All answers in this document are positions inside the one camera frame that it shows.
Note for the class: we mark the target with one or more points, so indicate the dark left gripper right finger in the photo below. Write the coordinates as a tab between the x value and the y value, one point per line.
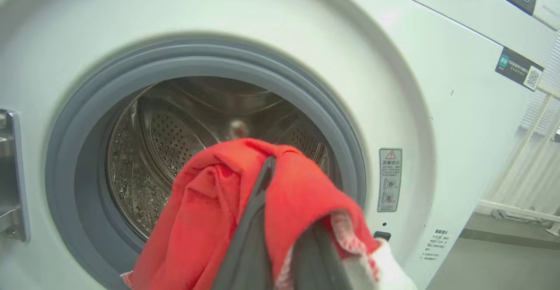
319	268

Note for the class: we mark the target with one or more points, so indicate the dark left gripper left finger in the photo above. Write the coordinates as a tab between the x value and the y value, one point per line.
247	259

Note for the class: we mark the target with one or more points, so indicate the red and white garment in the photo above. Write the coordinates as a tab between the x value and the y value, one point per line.
201	220

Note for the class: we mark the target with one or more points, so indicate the black door lock slot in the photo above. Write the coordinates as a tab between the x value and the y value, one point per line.
382	235

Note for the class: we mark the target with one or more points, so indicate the stainless steel washing machine drum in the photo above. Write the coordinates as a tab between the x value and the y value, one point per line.
175	137

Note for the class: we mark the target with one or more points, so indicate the white front-load washing machine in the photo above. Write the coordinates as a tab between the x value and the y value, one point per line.
437	106

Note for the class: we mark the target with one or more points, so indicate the grey rubber door gasket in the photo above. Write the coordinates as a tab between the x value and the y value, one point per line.
70	158

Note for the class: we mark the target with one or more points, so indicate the grey warning triangle sticker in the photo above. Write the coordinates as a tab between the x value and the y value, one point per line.
390	180

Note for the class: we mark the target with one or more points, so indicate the white metal rack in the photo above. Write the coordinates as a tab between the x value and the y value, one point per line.
503	206

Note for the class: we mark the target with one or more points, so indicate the dark QR code sticker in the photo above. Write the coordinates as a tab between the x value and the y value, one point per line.
518	68

